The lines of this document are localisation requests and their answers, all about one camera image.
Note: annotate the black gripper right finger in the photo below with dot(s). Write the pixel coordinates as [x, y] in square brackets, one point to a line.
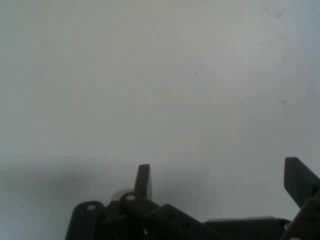
[298, 180]

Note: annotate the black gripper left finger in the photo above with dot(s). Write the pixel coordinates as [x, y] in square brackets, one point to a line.
[140, 207]

